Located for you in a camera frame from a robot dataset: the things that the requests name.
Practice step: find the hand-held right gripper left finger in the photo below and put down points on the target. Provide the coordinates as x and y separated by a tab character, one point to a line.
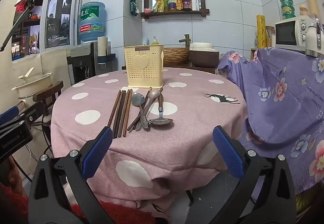
97	149

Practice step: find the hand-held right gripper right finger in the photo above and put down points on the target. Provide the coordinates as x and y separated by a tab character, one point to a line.
226	150

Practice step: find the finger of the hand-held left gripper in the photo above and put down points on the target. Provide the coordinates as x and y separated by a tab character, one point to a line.
7	115
33	112

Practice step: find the dark wooden chopstick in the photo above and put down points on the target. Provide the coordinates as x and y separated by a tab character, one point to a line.
121	114
118	114

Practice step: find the plain steel spoon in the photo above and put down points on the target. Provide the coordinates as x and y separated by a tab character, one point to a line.
138	100

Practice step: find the large steel spoon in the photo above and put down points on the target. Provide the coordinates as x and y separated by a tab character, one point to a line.
160	121

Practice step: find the cream plastic utensil holder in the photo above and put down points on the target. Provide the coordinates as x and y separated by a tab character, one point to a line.
141	67

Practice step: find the person's left hand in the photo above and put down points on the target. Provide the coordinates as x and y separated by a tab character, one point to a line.
11	171

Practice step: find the dark wooden chair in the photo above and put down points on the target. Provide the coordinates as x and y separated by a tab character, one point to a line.
48	92

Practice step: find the cream pot with lid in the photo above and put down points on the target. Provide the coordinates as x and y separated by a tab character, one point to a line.
33	85

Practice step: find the round table pink polka cloth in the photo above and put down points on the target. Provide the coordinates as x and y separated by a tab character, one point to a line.
177	143

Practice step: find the beige cloth cover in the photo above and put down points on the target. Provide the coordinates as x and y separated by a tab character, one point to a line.
54	67

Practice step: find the purple floral cloth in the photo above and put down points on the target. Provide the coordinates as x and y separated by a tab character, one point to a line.
278	112

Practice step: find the white water dispenser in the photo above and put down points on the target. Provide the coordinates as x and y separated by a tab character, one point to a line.
81	64

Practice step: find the red garment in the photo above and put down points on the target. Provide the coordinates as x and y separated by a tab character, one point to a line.
121	215

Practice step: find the dark wooden counter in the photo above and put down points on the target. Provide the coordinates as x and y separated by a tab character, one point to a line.
200	69

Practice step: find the grey floral cloth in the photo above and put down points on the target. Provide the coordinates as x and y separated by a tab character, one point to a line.
222	64

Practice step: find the paper cup stack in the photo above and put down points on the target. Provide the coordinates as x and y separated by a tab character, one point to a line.
102	48

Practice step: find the brown white rice cooker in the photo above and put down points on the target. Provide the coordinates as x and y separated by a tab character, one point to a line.
203	55

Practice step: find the small wooden box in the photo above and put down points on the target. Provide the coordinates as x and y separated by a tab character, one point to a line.
254	53

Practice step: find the wicker patterned wash basin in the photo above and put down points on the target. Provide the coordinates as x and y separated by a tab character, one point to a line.
177	56

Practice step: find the blue water jug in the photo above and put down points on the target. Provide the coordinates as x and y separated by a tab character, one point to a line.
92	21

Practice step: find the bronze faucet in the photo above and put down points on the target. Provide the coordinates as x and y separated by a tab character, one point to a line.
186	39

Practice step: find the yellow soap dispenser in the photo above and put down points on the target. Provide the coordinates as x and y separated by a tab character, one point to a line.
155	42

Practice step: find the yellow patterned roll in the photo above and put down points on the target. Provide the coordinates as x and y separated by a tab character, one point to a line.
260	31

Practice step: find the white microwave oven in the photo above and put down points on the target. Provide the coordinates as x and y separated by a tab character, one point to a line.
286	33

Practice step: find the white thermos bottle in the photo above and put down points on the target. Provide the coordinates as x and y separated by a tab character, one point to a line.
313	36

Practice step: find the green hanging packet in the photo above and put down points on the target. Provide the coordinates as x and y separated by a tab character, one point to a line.
134	7

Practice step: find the small pink cup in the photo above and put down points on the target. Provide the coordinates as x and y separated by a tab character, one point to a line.
147	10

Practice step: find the white plastic bottle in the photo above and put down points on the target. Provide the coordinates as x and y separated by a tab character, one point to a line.
194	4

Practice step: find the dark sauce bottle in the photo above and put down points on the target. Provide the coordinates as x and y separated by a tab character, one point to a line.
186	1

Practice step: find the yellow label oil bottle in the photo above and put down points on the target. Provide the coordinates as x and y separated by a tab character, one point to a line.
179	3

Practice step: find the purple label oil bottle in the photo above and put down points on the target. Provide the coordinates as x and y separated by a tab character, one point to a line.
172	2

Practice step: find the yellow green packet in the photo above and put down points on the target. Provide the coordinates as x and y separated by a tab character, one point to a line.
161	4

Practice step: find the green oil bottle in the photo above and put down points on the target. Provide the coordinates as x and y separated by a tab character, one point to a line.
166	2

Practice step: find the sliding window frame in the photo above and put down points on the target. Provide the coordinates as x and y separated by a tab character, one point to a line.
76	16

